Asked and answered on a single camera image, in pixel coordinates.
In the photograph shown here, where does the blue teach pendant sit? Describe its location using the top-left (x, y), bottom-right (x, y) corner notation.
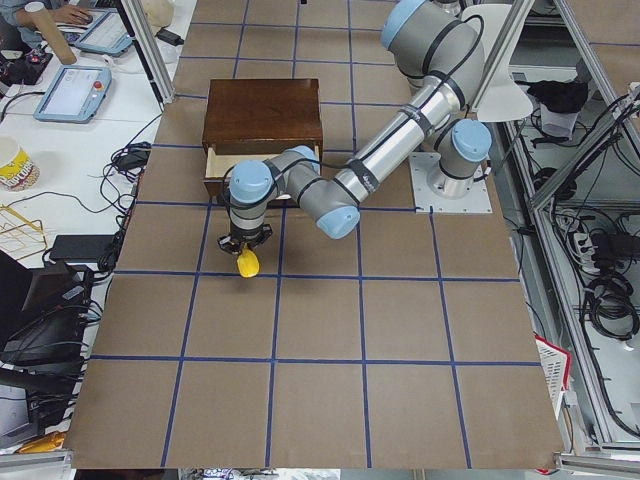
top-left (33, 66), bottom-right (112, 124)
top-left (74, 9), bottom-right (132, 57)

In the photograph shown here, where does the white popcorn paper cup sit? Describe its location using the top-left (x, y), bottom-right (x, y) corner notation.
top-left (0, 135), bottom-right (40, 191)

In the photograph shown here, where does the wooden drawer with brown front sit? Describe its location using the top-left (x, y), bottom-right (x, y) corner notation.
top-left (218, 145), bottom-right (325, 213)

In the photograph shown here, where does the white chair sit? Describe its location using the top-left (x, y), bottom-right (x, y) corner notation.
top-left (460, 0), bottom-right (534, 123)

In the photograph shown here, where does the yellow plastic corn cob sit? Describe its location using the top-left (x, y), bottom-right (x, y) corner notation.
top-left (236, 244), bottom-right (260, 278)

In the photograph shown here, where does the dark brown wooden cabinet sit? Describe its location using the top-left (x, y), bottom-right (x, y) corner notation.
top-left (202, 78), bottom-right (323, 155)

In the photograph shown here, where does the red white plastic basket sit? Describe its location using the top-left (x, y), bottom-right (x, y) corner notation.
top-left (535, 335), bottom-right (571, 418)

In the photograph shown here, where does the black power adapter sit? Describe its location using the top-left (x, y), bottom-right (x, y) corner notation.
top-left (155, 28), bottom-right (184, 46)

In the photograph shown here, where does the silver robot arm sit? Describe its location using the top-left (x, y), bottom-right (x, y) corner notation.
top-left (218, 1), bottom-right (486, 256)

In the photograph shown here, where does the person's hand on mouse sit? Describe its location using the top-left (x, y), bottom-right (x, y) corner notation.
top-left (51, 4), bottom-right (93, 25)

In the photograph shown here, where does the cardboard tube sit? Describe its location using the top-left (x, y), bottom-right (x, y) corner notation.
top-left (24, 2), bottom-right (77, 65)

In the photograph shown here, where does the gold wire rack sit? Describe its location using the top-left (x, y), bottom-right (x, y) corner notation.
top-left (1, 205), bottom-right (48, 260)

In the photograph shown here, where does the blue teach pendant near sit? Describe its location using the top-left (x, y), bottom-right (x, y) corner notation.
top-left (33, 66), bottom-right (112, 124)

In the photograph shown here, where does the blue teach pendant far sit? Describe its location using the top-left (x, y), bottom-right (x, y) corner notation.
top-left (74, 9), bottom-right (132, 57)

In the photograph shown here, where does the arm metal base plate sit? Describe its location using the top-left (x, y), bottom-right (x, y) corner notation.
top-left (409, 152), bottom-right (493, 215)

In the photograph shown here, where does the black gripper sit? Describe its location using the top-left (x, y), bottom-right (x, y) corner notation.
top-left (217, 224), bottom-right (273, 254)

